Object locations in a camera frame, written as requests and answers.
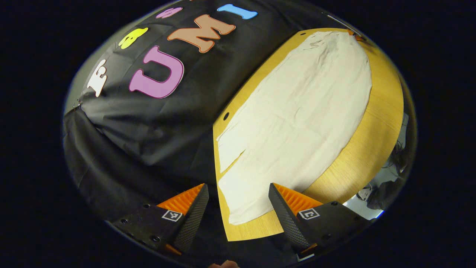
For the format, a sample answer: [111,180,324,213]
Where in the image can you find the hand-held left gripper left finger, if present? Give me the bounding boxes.
[112,183,209,256]

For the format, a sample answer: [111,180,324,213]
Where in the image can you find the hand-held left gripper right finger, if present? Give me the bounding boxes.
[268,183,374,261]

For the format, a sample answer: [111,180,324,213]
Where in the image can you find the white jeans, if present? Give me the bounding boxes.
[216,31,373,226]

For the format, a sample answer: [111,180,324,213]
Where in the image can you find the black backdrop cloth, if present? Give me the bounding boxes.
[62,0,359,267]

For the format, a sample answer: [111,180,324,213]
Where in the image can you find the dark cable tangle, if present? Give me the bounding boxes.
[357,143,408,211]

